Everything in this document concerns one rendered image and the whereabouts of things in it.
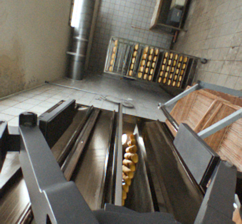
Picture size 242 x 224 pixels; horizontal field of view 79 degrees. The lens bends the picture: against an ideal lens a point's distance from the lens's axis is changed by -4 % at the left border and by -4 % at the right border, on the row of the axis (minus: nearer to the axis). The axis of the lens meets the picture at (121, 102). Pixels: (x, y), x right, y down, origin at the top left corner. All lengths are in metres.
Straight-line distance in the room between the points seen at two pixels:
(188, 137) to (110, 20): 5.19
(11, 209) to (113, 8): 5.18
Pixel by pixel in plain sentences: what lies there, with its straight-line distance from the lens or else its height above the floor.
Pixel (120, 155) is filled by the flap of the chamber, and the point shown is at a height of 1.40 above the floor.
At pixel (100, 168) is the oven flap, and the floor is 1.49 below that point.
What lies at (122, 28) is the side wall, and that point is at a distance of 5.25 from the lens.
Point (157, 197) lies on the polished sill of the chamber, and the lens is 0.92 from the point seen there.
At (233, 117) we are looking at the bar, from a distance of 0.75.
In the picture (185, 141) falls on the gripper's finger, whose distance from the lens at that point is 0.18.
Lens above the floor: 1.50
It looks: 3 degrees down
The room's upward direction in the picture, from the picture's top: 78 degrees counter-clockwise
